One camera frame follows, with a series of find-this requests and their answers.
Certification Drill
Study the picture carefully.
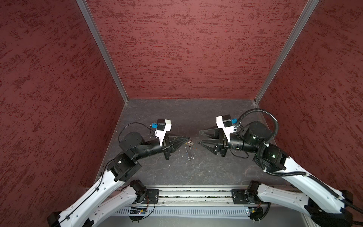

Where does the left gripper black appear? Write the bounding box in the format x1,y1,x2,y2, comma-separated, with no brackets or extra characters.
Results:
134,132,189,159

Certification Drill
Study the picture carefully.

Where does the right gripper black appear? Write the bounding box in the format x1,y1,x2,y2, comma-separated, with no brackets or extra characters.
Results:
199,124,259,156

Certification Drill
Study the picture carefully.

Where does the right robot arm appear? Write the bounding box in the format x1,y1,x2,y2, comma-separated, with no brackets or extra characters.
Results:
198,122,354,227

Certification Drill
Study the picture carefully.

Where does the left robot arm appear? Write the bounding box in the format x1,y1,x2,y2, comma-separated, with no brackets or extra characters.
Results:
47,132,189,227

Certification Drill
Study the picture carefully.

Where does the left circuit board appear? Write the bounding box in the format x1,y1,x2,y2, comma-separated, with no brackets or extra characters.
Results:
130,207,148,216

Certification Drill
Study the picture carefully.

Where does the circuit board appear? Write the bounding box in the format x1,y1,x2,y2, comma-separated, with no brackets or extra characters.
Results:
248,207,264,221
130,207,148,216

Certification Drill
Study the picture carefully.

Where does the right circuit board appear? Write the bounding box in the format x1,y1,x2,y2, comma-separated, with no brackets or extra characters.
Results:
248,207,264,221

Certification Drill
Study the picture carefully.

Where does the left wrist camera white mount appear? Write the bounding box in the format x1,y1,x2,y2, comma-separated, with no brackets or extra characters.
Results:
152,119,172,146

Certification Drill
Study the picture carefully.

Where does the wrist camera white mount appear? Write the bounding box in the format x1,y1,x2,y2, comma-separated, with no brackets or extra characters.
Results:
216,114,237,142
152,119,172,146

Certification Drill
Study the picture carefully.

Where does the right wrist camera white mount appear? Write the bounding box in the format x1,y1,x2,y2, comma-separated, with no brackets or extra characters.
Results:
216,114,237,142

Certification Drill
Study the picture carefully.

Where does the aluminium mounting rail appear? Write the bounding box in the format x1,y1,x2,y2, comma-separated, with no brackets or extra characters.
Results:
113,186,296,207

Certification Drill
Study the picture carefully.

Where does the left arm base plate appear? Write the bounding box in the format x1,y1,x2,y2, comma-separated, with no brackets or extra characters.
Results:
140,189,160,204

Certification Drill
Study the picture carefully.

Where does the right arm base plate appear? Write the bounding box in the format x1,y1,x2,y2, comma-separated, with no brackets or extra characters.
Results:
231,189,255,205

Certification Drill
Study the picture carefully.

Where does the white slotted cable duct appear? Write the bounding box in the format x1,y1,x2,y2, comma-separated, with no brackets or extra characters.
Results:
114,206,250,219

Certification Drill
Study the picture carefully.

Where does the black corrugated cable conduit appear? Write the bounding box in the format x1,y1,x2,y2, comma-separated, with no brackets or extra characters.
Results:
234,109,363,225

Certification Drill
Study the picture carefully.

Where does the right aluminium corner post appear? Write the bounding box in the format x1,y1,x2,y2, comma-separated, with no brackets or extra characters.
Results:
254,0,319,105

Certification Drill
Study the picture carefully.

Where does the aluminium corner post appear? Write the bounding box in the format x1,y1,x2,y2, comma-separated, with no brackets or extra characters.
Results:
254,0,319,105
76,0,129,104

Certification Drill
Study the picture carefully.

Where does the left aluminium corner post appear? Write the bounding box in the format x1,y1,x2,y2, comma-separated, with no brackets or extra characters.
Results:
76,0,129,104

